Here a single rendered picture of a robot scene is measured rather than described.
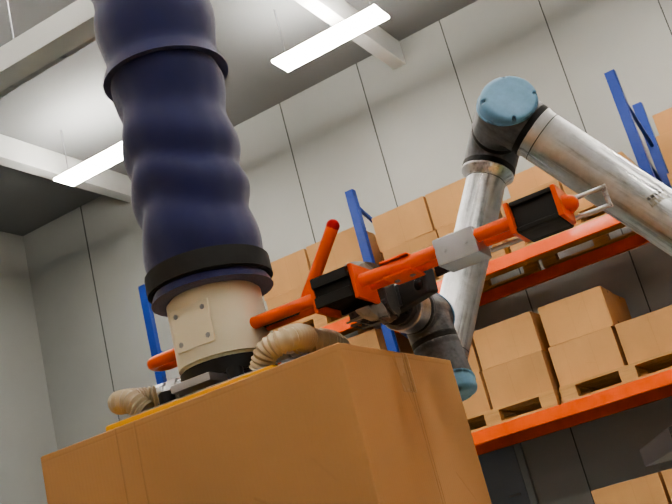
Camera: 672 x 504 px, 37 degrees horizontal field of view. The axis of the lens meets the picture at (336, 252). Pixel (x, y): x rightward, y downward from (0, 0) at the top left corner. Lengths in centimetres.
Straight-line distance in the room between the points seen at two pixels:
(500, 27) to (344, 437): 1004
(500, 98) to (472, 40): 931
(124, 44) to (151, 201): 31
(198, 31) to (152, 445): 78
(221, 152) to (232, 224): 15
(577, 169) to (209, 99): 74
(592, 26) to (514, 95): 889
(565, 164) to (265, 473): 93
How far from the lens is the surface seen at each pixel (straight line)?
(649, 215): 207
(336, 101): 1196
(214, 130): 184
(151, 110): 185
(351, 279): 163
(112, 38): 195
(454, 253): 157
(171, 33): 191
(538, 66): 1102
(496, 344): 918
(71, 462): 175
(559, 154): 208
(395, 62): 1156
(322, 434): 145
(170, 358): 182
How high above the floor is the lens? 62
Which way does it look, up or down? 18 degrees up
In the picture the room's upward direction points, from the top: 15 degrees counter-clockwise
